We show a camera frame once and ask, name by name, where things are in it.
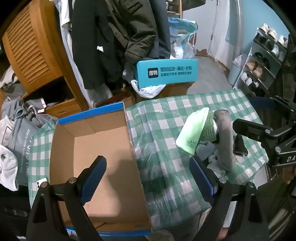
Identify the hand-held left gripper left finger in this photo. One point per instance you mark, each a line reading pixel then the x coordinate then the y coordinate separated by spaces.
pixel 94 178

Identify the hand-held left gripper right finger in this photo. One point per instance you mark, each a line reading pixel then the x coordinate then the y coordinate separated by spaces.
pixel 201 180

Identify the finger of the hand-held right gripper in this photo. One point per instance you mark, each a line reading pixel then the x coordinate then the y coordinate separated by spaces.
pixel 252 129
pixel 263 102

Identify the black cloth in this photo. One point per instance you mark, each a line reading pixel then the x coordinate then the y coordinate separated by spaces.
pixel 240 146

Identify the white patterned cloth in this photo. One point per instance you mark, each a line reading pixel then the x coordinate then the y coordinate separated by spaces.
pixel 215 162

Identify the long grey sock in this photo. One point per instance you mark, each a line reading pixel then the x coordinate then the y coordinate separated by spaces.
pixel 225 143

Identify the blue-rimmed cardboard box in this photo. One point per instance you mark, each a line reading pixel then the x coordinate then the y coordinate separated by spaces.
pixel 108 150

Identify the bluish grey cloth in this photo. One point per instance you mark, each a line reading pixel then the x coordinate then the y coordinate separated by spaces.
pixel 204 149

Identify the dark green knitted cloth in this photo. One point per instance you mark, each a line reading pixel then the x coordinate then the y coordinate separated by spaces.
pixel 209 127

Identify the person's right forearm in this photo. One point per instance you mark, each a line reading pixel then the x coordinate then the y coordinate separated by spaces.
pixel 277 204

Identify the person's right hand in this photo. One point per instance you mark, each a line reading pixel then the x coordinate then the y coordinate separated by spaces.
pixel 291 172

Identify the group of assorted shoes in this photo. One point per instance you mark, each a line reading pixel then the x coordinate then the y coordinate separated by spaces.
pixel 256 69

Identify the light blue bin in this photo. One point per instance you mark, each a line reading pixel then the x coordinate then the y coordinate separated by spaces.
pixel 235 74

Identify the white phone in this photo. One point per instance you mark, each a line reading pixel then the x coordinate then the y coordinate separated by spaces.
pixel 42 182

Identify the grey shoe rack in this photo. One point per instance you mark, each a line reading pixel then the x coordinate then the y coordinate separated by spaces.
pixel 263 47

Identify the green checked tablecloth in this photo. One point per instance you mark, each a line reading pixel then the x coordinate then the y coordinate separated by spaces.
pixel 161 120

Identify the small brown cardboard box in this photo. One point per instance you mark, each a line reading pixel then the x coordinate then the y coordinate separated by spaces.
pixel 120 97

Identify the white door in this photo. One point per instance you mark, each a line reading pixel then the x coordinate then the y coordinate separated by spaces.
pixel 222 27

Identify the white towel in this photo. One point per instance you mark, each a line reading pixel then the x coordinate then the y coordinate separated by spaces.
pixel 8 166

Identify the clear plastic bag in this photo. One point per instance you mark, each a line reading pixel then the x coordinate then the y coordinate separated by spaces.
pixel 189 49

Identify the teal printed box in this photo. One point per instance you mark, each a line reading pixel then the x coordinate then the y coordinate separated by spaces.
pixel 166 71

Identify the white plastic bag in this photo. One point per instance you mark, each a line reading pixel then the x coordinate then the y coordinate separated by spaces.
pixel 149 90

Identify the pile of grey clothes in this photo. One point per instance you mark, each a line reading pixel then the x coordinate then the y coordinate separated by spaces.
pixel 13 109

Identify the blue plastic bag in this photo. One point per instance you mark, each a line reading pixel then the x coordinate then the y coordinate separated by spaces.
pixel 180 27

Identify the dark navy hanging garment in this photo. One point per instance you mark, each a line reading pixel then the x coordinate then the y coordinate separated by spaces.
pixel 161 27

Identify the black hanging jacket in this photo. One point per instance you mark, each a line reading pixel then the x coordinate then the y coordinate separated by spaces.
pixel 92 34

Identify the wooden slatted cabinet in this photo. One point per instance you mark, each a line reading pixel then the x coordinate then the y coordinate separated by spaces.
pixel 34 46

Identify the olive hanging jacket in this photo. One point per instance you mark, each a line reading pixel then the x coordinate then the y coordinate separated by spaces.
pixel 134 23

